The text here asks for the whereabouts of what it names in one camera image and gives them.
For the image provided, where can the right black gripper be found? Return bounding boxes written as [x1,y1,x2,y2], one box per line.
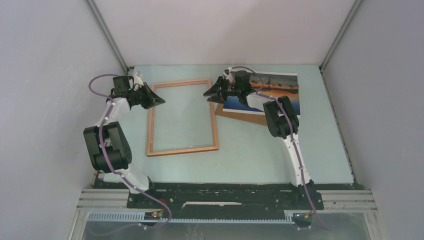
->
[203,76,241,104]

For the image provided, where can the clear acrylic glass sheet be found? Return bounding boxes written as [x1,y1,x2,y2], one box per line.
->
[152,83,215,152]

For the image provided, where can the wooden picture frame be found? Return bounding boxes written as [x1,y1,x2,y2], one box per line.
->
[146,78,219,157]

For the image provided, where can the brown cardboard backing board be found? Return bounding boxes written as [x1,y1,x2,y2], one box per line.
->
[215,104,267,126]

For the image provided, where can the sunset photo print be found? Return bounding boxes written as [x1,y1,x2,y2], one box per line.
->
[223,70,301,116]

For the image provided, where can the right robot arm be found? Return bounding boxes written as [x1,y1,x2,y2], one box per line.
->
[203,66,316,209]

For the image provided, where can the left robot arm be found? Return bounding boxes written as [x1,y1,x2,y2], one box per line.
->
[83,72,166,208]

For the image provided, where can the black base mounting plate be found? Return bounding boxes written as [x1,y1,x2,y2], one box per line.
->
[126,182,324,221]

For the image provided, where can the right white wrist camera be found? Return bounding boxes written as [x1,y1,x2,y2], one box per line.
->
[222,67,233,82]

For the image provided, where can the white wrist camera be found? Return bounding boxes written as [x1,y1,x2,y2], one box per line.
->
[222,67,233,82]
[132,71,144,88]

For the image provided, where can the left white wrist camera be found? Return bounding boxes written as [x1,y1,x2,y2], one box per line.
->
[132,71,144,88]

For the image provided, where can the left corner aluminium post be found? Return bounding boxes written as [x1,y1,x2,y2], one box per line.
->
[84,0,130,73]

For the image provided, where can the corner aluminium post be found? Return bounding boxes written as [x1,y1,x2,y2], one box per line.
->
[84,0,130,73]
[319,0,364,73]

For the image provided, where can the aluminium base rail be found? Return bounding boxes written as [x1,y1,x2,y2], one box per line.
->
[76,186,377,222]

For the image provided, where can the right corner aluminium post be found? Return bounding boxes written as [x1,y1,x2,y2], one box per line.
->
[319,0,364,73]

